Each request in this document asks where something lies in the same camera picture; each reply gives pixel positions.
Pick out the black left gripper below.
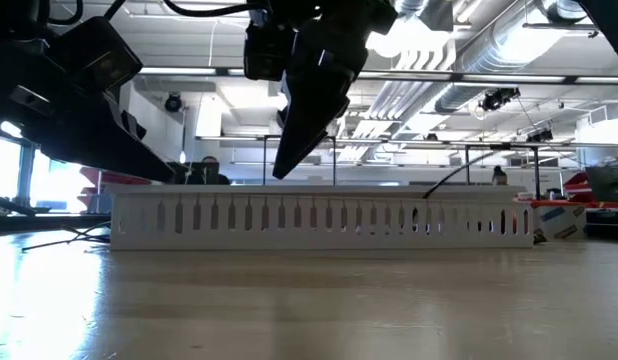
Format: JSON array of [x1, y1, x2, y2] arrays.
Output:
[[0, 41, 177, 184]]

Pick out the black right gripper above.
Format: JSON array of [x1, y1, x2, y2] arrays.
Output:
[[267, 0, 400, 181]]

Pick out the multicoloured cable bundle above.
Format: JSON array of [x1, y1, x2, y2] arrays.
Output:
[[20, 221, 113, 252]]

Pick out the white slotted cable duct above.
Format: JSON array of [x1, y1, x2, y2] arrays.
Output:
[[108, 192, 536, 252]]

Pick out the long black zip tie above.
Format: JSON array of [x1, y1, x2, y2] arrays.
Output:
[[420, 149, 501, 201]]

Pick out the shelf with red bins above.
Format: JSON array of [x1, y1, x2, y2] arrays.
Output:
[[78, 166, 155, 187]]

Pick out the linear ceiling light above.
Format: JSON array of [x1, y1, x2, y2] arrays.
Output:
[[137, 66, 618, 86]]

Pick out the black monitor on cart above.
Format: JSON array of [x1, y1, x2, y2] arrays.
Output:
[[174, 160, 221, 187]]

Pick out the red storage crates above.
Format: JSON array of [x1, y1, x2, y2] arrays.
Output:
[[562, 172, 592, 200]]

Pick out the black wall spotlight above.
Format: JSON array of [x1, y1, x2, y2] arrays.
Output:
[[163, 92, 185, 114]]

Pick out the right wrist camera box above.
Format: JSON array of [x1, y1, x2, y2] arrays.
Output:
[[242, 22, 297, 83]]

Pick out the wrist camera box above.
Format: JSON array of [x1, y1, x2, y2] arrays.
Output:
[[47, 16, 145, 95], [242, 22, 297, 83]]

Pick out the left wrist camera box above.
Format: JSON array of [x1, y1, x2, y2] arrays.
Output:
[[47, 16, 145, 95]]

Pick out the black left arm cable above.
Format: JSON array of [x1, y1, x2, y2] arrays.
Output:
[[46, 0, 128, 27]]

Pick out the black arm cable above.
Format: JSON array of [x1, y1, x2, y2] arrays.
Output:
[[46, 0, 128, 27], [161, 0, 264, 19]]

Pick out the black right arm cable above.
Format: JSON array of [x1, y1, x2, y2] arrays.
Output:
[[161, 0, 264, 19]]

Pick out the silver ceiling air duct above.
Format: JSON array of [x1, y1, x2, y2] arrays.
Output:
[[432, 0, 583, 115]]

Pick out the black ceiling-mounted camera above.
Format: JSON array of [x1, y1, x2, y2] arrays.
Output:
[[525, 127, 555, 145], [477, 87, 522, 113]]

